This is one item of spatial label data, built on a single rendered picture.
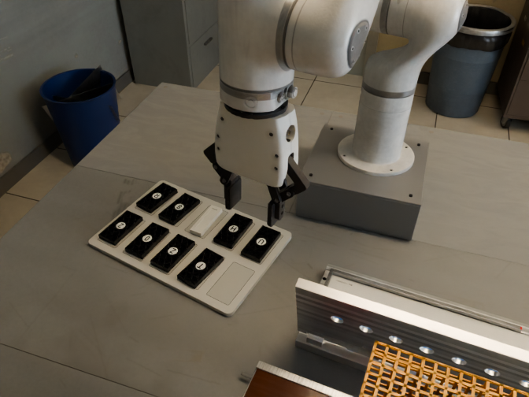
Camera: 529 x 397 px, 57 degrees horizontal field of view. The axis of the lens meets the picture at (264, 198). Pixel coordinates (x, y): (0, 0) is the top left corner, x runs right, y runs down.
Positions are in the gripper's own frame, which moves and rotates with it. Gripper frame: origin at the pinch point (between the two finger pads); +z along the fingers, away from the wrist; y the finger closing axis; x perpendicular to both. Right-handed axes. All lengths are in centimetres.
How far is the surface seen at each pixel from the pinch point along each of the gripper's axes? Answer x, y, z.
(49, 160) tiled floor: -103, 201, 123
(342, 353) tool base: -9.8, -14.0, 36.2
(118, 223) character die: -15, 46, 36
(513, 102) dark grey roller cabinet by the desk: -267, -25, 91
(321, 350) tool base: -8.5, -10.3, 36.6
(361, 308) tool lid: -5.7, -16.3, 17.6
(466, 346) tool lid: -8.0, -31.9, 18.8
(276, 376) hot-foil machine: 10.0, -10.1, 19.8
